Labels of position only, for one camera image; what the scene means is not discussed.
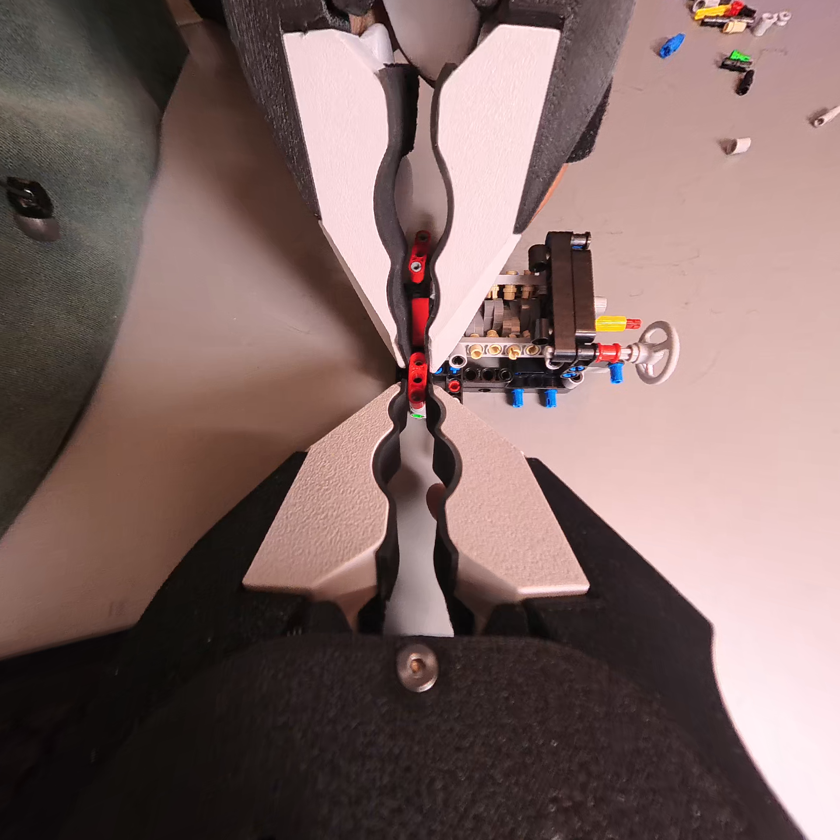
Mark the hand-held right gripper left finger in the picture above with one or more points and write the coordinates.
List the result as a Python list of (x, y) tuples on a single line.
[(315, 518)]

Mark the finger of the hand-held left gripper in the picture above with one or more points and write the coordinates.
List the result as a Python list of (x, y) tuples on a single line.
[(334, 131), (499, 131)]

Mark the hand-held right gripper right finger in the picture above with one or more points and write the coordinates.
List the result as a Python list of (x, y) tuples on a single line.
[(512, 518)]

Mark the red lego beam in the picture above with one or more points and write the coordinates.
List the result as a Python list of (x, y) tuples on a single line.
[(417, 377)]

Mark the lego engine model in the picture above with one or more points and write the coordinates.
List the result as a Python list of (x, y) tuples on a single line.
[(571, 295)]

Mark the scattered loose lego pieces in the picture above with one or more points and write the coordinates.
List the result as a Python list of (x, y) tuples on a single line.
[(712, 11)]

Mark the small black clip-on device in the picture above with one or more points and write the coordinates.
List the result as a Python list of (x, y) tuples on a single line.
[(29, 200)]

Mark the person's green sweater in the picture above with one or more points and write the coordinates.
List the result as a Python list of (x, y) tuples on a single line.
[(65, 295)]

